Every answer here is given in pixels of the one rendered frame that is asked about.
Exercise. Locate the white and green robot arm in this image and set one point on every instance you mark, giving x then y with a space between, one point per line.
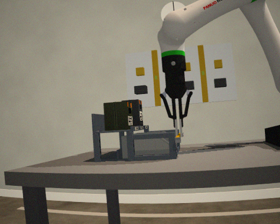
180 24

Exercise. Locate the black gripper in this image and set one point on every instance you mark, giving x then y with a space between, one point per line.
175 88

